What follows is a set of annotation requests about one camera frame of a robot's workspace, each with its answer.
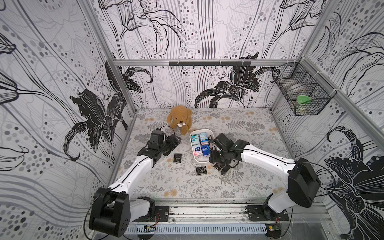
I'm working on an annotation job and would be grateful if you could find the black Face tissue pack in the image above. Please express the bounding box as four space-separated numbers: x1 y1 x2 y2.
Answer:
208 135 214 148

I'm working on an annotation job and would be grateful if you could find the black long tissue pack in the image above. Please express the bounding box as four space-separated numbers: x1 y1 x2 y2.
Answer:
213 163 225 171

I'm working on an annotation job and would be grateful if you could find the grey black stapler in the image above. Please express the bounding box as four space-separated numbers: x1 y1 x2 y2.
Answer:
221 164 238 176

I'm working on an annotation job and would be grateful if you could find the blue Tempo tissue pack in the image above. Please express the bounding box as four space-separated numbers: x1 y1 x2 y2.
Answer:
201 144 211 156

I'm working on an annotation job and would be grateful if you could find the light blue tissue pack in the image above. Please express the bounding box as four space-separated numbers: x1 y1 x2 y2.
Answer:
199 132 209 145

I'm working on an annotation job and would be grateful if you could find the pink Tempo tissue pack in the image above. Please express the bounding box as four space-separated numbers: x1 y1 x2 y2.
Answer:
192 145 203 157

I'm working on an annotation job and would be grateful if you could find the black square tissue pack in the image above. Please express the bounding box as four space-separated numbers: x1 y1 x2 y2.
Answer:
196 166 208 176

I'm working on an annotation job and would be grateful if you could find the teal cartoon tissue pack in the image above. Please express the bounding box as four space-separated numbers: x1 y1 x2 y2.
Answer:
191 134 200 146

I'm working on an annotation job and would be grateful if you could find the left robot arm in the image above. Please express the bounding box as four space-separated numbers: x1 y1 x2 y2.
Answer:
86 128 182 237

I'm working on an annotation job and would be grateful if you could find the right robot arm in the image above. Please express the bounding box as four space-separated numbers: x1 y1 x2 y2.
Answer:
209 133 321 219

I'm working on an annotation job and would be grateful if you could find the white plastic storage box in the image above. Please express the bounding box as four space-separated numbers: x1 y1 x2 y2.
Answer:
189 129 215 164

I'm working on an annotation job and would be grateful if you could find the brown teddy bear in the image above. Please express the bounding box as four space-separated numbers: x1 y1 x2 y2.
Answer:
167 106 193 135

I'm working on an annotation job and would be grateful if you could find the green lidded cup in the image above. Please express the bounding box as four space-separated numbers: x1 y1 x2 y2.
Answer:
296 95 312 115

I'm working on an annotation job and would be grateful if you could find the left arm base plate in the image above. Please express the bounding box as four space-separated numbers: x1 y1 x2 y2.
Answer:
134 206 170 223

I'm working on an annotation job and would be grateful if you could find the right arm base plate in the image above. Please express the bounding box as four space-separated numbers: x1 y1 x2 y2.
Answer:
245 205 290 222

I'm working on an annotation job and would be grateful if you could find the white slotted cable duct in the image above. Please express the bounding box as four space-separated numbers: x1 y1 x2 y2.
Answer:
125 224 267 235

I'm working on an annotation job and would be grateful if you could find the black wire basket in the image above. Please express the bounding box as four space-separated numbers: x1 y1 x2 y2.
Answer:
274 63 337 116

